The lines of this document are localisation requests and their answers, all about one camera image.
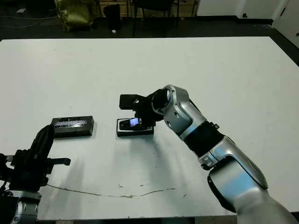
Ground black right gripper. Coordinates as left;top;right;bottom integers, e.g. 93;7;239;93
134;92;164;128

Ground thin white floor cable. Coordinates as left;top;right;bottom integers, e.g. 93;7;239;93
0;9;59;28

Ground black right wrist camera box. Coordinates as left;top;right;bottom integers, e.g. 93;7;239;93
119;93;147;110

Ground slim black camera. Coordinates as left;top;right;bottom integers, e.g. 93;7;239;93
118;118;142;131

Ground white door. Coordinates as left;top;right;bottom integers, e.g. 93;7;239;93
272;0;299;47

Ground black waste bin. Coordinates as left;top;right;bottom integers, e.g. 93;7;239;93
103;4;121;31

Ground black mesh chair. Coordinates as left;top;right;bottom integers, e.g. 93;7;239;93
132;0;182;37

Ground yellow-green plastic bag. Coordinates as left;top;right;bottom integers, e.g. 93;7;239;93
56;0;99;32

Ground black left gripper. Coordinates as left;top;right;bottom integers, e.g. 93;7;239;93
0;125;71;192

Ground black box with white insert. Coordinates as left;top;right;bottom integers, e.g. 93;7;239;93
116;118;155;138

